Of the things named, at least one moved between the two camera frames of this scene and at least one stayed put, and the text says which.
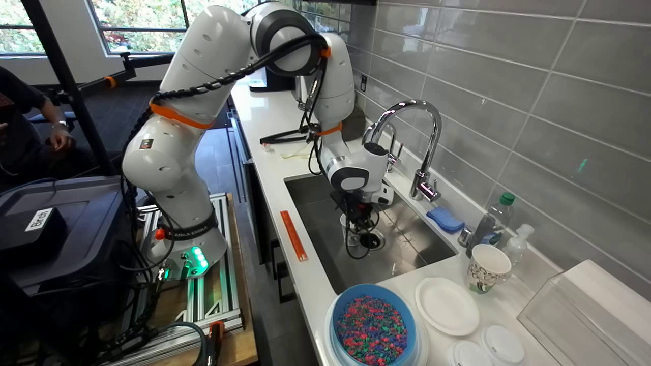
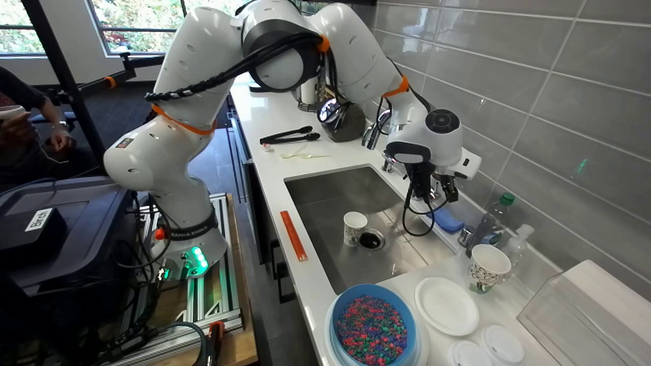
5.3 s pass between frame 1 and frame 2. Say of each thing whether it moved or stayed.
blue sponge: stayed
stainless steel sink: stayed
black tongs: stayed
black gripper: moved
